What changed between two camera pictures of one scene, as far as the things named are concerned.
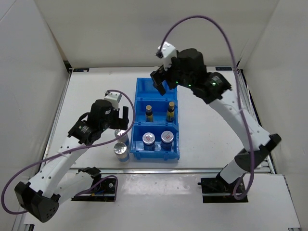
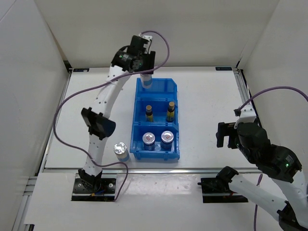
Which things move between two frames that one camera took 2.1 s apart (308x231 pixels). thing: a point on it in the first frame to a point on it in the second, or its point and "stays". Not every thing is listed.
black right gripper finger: x=159 y=75 to x=226 y=129
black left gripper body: x=111 y=121 to x=147 y=60
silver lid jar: x=124 y=138 to x=146 y=80
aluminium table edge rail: x=254 y=170 stays
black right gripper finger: x=160 y=88 to x=220 y=139
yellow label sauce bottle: x=170 y=112 stays
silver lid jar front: x=120 y=149 stays
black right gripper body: x=175 y=78 to x=250 y=156
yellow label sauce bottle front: x=149 y=114 stays
